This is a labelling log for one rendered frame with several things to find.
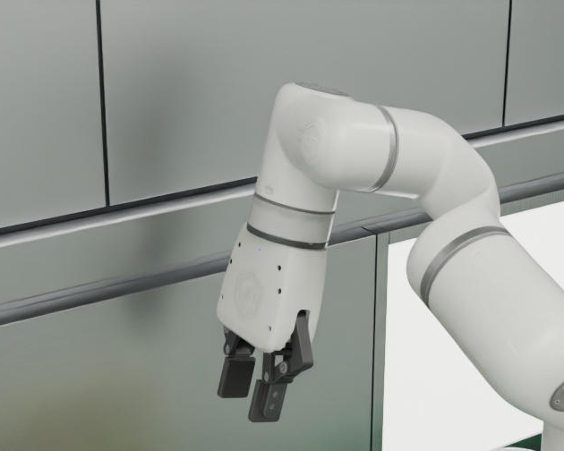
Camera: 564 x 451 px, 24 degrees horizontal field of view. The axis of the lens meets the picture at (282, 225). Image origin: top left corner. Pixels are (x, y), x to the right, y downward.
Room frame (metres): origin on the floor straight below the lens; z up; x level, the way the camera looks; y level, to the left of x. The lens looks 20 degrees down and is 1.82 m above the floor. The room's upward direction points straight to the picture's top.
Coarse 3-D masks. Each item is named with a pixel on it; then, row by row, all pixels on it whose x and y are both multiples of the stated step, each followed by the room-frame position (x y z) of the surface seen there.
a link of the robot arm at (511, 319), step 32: (480, 256) 0.88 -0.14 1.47; (512, 256) 0.87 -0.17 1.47; (448, 288) 0.87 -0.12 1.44; (480, 288) 0.85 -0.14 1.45; (512, 288) 0.84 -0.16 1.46; (544, 288) 0.84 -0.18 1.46; (448, 320) 0.86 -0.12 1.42; (480, 320) 0.83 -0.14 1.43; (512, 320) 0.82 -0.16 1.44; (544, 320) 0.81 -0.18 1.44; (480, 352) 0.83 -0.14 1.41; (512, 352) 0.80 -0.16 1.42; (544, 352) 0.79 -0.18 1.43; (512, 384) 0.80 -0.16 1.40; (544, 384) 0.79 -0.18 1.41; (544, 416) 0.81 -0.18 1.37; (544, 448) 0.86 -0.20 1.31
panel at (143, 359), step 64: (512, 192) 1.44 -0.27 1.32; (384, 256) 1.31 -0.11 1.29; (0, 320) 1.08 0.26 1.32; (64, 320) 1.11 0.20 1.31; (128, 320) 1.14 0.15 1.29; (192, 320) 1.18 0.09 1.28; (320, 320) 1.27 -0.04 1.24; (384, 320) 1.31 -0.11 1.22; (0, 384) 1.07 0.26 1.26; (64, 384) 1.11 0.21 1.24; (128, 384) 1.14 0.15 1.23; (192, 384) 1.18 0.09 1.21; (320, 384) 1.27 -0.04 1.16; (0, 448) 1.07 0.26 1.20; (64, 448) 1.10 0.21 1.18; (128, 448) 1.14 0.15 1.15; (192, 448) 1.18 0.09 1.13; (256, 448) 1.22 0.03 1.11; (320, 448) 1.27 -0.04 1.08
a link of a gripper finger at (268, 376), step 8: (288, 344) 1.07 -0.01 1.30; (272, 352) 1.05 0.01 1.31; (280, 352) 1.05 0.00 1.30; (288, 352) 1.06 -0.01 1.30; (264, 360) 1.05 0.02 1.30; (272, 360) 1.05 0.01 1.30; (264, 368) 1.05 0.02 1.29; (272, 368) 1.04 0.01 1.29; (264, 376) 1.05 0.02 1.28; (272, 376) 1.04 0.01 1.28
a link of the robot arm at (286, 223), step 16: (256, 208) 1.08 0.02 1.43; (272, 208) 1.07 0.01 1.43; (288, 208) 1.07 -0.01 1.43; (256, 224) 1.08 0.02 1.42; (272, 224) 1.07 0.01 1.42; (288, 224) 1.06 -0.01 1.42; (304, 224) 1.07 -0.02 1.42; (320, 224) 1.07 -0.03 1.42; (304, 240) 1.06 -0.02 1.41; (320, 240) 1.07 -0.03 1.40
